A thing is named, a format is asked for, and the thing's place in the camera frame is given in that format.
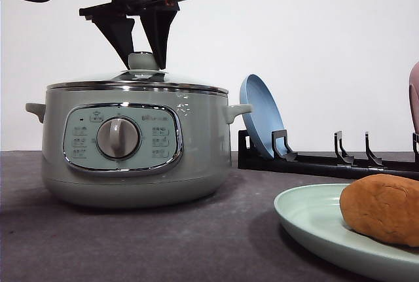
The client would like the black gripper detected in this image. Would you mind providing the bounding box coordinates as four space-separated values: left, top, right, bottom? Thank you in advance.
79 0 186 70

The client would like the glass steamer lid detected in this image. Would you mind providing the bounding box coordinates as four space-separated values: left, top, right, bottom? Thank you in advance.
46 52 228 96

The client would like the green plate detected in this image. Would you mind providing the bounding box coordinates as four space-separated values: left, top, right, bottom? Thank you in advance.
274 184 419 282

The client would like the brown potato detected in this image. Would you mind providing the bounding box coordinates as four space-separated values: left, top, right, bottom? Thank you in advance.
339 173 419 247

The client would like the green electric steamer pot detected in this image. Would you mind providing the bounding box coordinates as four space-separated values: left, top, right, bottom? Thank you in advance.
26 88 253 209

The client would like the blue plate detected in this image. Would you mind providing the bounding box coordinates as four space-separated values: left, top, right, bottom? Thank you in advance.
240 74 285 158

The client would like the black plate rack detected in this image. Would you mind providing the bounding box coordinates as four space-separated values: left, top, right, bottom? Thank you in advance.
238 130 419 181

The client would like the pink plate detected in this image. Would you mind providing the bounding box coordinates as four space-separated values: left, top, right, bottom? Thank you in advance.
409 61 419 135

